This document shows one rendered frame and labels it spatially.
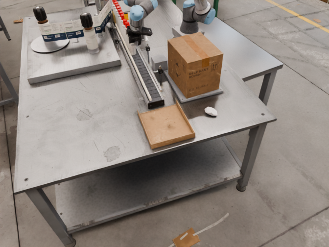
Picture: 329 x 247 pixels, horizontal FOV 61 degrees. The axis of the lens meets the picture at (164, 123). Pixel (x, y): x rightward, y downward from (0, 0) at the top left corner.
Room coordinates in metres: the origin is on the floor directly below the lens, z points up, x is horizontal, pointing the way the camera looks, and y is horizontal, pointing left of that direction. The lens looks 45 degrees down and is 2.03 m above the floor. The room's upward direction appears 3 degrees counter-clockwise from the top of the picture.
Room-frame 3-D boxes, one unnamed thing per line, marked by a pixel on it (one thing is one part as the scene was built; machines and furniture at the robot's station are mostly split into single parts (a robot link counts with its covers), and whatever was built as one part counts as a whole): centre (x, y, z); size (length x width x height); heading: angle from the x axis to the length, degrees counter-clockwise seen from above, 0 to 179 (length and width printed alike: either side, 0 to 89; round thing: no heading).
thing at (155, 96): (2.12, 0.28, 0.86); 1.65 x 0.08 x 0.04; 17
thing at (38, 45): (2.11, 0.91, 0.89); 0.31 x 0.31 x 0.01
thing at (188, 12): (2.13, -0.25, 1.10); 0.13 x 0.12 x 0.14; 46
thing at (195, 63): (1.55, -0.21, 0.99); 0.30 x 0.24 x 0.27; 21
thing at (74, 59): (2.11, 0.74, 0.86); 0.80 x 0.67 x 0.05; 17
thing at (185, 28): (2.13, -0.24, 0.98); 0.15 x 0.15 x 0.10
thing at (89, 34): (1.97, 0.53, 1.03); 0.09 x 0.09 x 0.30
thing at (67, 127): (1.97, 0.34, 0.82); 2.10 x 1.50 x 0.02; 17
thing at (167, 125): (1.16, 0.00, 0.85); 0.30 x 0.26 x 0.04; 17
